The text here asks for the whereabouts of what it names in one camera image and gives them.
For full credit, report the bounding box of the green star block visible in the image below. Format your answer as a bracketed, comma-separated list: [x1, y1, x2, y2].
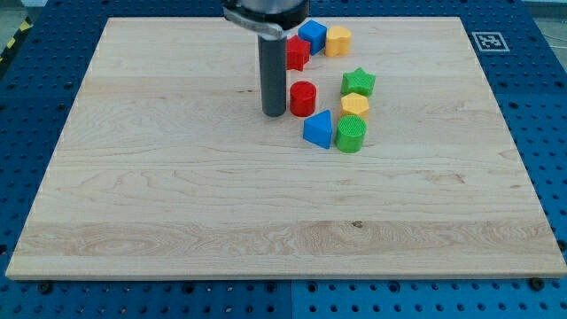
[340, 67, 376, 97]

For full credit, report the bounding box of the black screw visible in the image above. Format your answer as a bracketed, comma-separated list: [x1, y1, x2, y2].
[528, 277, 545, 292]
[36, 281, 52, 295]

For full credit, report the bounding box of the black screw right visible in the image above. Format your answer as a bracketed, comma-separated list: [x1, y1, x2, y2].
[528, 277, 545, 292]

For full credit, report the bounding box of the green cylinder block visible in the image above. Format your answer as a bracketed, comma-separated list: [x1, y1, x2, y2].
[335, 115, 367, 153]

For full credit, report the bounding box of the wooden board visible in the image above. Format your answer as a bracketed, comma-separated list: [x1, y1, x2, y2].
[6, 17, 566, 281]

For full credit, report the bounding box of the red star block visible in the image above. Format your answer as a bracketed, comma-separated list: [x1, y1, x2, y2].
[286, 35, 311, 71]

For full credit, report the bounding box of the white fiducial marker tag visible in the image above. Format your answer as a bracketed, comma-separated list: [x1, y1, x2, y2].
[471, 31, 509, 52]

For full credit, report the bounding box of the blue triangle block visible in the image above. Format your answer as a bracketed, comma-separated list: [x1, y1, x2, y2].
[302, 110, 333, 149]

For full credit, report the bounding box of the red cylinder block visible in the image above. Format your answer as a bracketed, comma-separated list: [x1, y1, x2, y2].
[290, 81, 317, 117]

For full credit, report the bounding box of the blue cube block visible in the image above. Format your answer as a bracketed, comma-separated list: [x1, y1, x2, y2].
[299, 19, 328, 55]

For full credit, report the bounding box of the black screw left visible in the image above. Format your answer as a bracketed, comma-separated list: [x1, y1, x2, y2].
[36, 281, 52, 295]

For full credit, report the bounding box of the yellow hexagon block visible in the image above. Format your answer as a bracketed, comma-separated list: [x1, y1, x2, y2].
[340, 92, 369, 121]

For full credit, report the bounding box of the yellow heart block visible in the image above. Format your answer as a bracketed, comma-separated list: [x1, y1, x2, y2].
[325, 26, 353, 57]

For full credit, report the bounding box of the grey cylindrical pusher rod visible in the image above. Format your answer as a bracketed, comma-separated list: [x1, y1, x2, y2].
[258, 35, 287, 117]

